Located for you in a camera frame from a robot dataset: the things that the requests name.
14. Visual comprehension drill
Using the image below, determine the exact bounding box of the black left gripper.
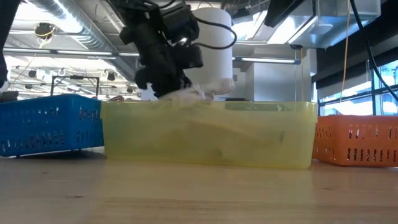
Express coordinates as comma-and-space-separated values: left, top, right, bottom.
119, 21, 205, 99

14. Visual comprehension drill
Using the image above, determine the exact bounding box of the yellow translucent plastic bin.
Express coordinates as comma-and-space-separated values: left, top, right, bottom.
99, 100, 319, 170

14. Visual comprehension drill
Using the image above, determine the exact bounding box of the black metal rack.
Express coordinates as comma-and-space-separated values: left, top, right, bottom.
49, 75, 101, 98

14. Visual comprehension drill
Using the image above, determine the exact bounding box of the long ceiling light tube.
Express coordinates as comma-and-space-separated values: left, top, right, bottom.
2, 47, 302, 65

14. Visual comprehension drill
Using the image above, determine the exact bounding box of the blue plastic basket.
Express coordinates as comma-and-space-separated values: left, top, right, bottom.
0, 93, 105, 158

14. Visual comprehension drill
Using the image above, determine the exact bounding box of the orange plastic basket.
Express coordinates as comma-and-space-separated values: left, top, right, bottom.
312, 114, 398, 167

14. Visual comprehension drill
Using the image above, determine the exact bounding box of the silver ventilation duct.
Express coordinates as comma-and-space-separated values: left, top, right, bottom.
27, 0, 142, 82

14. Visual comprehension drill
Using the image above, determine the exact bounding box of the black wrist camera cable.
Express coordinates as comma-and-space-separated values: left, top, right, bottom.
193, 16, 238, 51

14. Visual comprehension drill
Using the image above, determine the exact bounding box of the thin yellow cord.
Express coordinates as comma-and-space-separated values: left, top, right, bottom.
338, 0, 352, 104

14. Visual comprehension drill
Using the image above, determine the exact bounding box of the black hanging arm cable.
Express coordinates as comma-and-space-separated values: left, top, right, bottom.
349, 0, 398, 104

